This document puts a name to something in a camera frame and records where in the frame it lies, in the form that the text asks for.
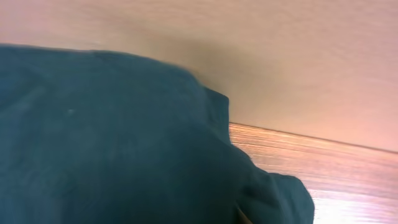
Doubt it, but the black garment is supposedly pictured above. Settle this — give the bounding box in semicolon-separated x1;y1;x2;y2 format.
1;45;315;224

